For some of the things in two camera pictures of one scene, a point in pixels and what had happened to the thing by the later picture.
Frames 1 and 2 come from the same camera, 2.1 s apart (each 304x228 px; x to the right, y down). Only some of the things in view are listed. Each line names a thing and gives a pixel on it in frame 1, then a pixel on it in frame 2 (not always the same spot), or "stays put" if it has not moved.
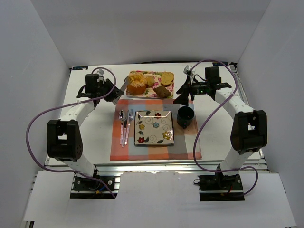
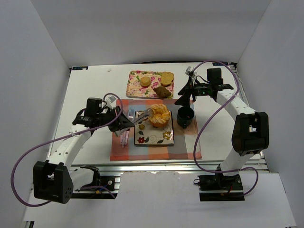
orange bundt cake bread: x=137 y=84 -> x=161 y=115
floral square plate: x=153 y=128 stays put
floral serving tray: x=149 y=91 stays put
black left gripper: x=110 y=89 -> x=116 y=120
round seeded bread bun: x=166 y=78 stays put
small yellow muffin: x=150 y=80 -> x=145 y=81
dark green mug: x=185 y=116 stays put
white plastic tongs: x=125 y=84 -> x=146 y=115
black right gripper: x=188 y=88 stays put
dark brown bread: x=162 y=91 stays put
